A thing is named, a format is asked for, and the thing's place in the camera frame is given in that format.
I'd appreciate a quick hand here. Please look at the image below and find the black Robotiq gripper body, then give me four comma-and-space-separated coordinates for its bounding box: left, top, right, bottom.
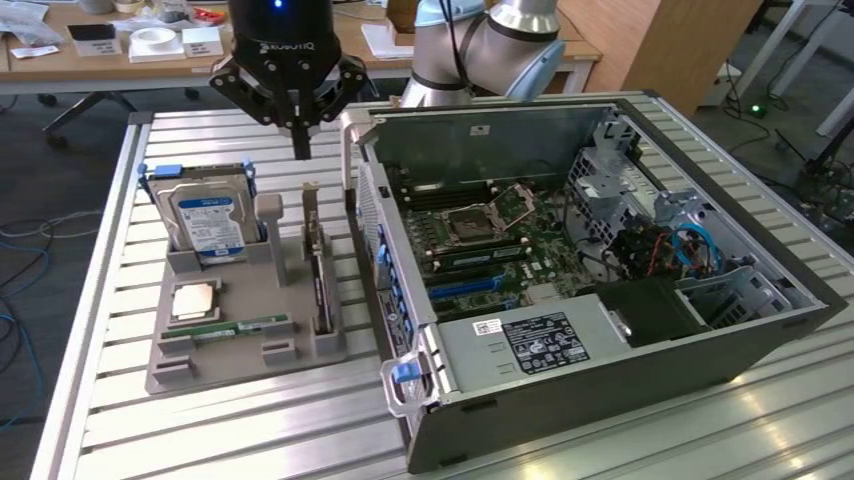
229, 0, 343, 96

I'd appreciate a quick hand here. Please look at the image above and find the black graphics card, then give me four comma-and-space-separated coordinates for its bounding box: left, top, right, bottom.
299, 180, 337, 335

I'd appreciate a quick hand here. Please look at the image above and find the light wooden office desk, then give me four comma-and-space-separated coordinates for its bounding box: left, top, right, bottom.
0, 0, 241, 96
238, 0, 604, 109

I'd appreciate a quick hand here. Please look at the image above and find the stack of white papers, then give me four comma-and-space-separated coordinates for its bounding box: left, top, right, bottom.
360, 22, 417, 62

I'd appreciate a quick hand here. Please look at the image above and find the white labelled box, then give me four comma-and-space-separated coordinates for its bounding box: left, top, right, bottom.
181, 26, 226, 58

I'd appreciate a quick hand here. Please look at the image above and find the flat white box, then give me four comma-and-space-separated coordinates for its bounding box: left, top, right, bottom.
126, 42, 189, 65

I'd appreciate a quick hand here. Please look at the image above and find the white tape roll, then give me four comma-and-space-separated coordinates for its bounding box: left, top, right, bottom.
130, 27, 177, 51

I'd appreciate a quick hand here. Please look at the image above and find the dark plastic bag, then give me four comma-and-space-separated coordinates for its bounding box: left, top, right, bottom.
145, 0, 197, 26

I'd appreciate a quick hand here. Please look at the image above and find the black chair base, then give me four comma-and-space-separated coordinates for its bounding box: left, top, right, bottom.
39, 89, 202, 147

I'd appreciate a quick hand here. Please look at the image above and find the white box with black top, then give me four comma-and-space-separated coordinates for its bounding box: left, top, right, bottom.
66, 23, 125, 57

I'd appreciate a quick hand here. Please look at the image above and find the hard disk with blue caddy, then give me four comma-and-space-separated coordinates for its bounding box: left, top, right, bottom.
138, 157, 266, 266

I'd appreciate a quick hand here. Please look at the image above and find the white card with red print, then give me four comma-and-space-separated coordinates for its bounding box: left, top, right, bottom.
9, 44, 62, 60

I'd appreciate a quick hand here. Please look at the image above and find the CPU socket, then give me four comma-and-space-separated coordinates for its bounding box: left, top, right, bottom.
441, 203, 501, 247

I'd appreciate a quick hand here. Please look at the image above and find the metal socket cover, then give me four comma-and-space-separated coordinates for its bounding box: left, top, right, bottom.
492, 182, 541, 222

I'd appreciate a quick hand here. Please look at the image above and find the clear plastic bag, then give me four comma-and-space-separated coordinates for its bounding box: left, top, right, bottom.
0, 2, 54, 47

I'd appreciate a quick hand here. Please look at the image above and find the silver CPU chip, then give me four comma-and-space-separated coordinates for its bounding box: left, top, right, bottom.
171, 284, 219, 321

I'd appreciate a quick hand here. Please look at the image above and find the blue expansion slot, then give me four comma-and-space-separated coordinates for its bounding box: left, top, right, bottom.
425, 276, 504, 302

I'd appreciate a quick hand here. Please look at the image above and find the silver metal disk bay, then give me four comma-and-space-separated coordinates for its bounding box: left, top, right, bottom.
673, 263, 797, 331
566, 144, 669, 236

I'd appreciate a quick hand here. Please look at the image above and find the wooden cabinet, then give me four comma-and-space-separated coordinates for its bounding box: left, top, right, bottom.
585, 0, 766, 117

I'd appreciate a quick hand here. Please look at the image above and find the grey plastic parts rack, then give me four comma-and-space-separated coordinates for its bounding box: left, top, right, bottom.
145, 193, 353, 396

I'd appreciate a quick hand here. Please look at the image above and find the black power connector bundle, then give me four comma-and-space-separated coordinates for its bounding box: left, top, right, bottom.
604, 227, 660, 281

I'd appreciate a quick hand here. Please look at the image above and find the silver power supply unit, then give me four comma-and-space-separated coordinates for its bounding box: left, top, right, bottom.
418, 293, 634, 396

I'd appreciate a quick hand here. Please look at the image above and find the white control box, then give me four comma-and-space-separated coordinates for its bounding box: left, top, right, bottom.
714, 62, 744, 109

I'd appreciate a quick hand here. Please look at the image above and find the black plastic fan shroud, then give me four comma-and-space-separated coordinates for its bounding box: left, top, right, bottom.
596, 276, 714, 350

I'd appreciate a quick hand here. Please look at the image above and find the open dark grey PC case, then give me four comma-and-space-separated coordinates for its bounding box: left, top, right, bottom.
339, 97, 851, 475

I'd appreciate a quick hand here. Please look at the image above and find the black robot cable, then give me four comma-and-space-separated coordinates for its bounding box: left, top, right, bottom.
444, 0, 473, 89

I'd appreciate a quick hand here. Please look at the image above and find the white floor cable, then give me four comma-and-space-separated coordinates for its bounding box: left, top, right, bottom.
0, 208, 102, 241

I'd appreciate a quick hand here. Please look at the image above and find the blue floor cable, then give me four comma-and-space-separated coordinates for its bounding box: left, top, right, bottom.
0, 239, 54, 431

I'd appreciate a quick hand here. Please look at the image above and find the blue data wire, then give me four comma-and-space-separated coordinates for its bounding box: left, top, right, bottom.
669, 223, 724, 275

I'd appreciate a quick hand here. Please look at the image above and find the white table frame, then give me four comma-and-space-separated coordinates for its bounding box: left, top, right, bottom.
726, 0, 854, 137

